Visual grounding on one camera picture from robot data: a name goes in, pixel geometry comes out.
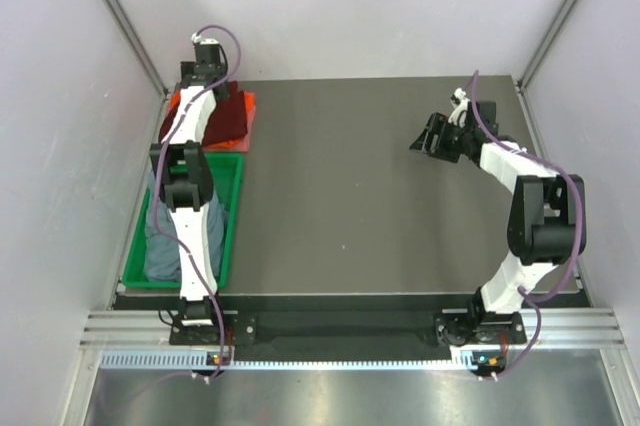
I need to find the slotted grey cable duct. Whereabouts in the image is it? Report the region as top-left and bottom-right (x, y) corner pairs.
(99, 349), (499, 371)

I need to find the aluminium corner post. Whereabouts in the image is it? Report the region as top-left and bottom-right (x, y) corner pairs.
(69, 0), (170, 97)
(515, 0), (580, 93)

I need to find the dark red t-shirt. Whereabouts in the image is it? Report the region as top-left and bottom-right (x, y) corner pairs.
(158, 81), (255, 152)

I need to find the purple cable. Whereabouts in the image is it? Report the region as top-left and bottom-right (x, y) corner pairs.
(149, 24), (242, 382)
(467, 69), (587, 381)

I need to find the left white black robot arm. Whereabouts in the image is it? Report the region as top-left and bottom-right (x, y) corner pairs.
(150, 30), (229, 343)

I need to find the left aluminium corner post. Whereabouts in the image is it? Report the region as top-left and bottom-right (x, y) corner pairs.
(69, 0), (170, 97)

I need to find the right aluminium corner post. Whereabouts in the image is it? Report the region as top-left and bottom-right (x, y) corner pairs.
(515, 0), (580, 93)

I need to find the green plastic bin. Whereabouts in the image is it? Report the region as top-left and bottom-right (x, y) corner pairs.
(122, 153), (244, 290)

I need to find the aluminium front rail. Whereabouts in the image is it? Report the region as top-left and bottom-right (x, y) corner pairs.
(81, 308), (626, 349)

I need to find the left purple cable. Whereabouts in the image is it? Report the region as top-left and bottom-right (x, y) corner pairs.
(149, 24), (242, 382)

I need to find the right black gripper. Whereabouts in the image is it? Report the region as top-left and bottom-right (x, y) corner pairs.
(409, 113), (473, 163)

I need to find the crumpled grey-blue t-shirt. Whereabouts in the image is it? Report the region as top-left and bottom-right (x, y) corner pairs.
(144, 170), (228, 282)

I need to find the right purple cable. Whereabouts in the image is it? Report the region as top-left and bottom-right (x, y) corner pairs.
(467, 69), (587, 381)

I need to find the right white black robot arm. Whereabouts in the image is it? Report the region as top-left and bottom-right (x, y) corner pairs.
(410, 88), (586, 347)

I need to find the folded orange t-shirt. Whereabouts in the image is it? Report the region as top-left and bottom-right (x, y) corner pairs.
(167, 89), (257, 150)

